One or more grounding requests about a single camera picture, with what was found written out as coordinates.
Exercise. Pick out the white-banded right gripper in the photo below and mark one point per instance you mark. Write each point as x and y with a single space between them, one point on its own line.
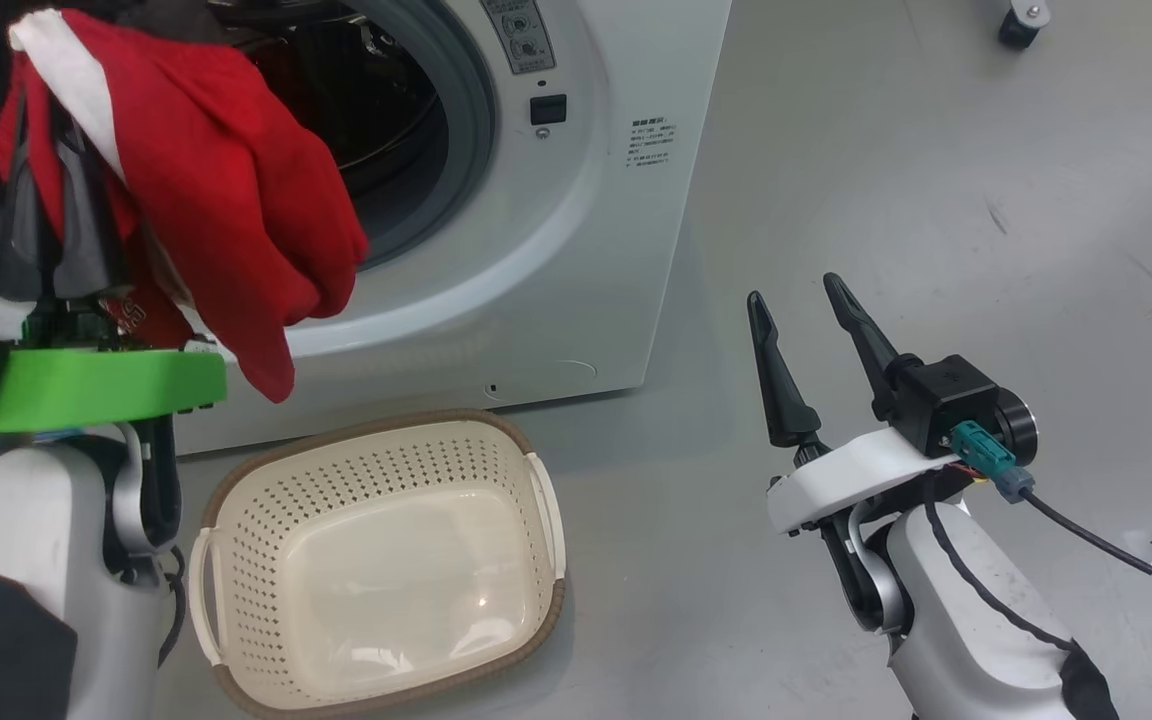
846 475

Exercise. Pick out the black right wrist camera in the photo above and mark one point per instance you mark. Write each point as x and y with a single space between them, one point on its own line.
946 395

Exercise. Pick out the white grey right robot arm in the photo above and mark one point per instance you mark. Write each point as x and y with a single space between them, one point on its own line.
956 620

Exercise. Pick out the black caster wheel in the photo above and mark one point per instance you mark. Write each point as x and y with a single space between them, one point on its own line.
1018 28

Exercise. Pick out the cream perforated laundry basket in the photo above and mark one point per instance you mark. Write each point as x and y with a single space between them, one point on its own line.
386 580

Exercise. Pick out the red white-striped garment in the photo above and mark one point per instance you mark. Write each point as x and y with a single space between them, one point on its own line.
236 200

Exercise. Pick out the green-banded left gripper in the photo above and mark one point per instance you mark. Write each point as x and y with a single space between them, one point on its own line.
96 385

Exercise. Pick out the white washing machine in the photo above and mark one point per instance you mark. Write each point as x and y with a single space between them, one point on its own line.
596 250

